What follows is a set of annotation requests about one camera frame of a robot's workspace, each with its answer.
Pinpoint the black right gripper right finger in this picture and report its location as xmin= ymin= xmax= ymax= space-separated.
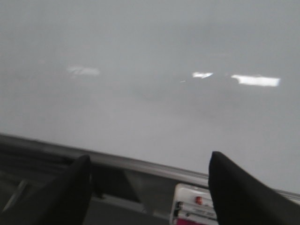
xmin=209 ymin=151 xmax=300 ymax=225

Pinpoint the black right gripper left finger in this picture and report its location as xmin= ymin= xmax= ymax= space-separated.
xmin=0 ymin=155 xmax=92 ymax=225

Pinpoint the red capped marker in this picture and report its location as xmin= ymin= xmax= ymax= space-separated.
xmin=195 ymin=196 xmax=213 ymax=207

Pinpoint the white plastic marker tray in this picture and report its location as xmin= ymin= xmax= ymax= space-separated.
xmin=169 ymin=183 xmax=218 ymax=225

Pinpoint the pink eraser box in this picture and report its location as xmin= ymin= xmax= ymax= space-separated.
xmin=174 ymin=218 xmax=207 ymax=225

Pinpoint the white whiteboard with grey frame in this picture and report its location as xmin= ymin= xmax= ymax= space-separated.
xmin=0 ymin=0 xmax=300 ymax=193

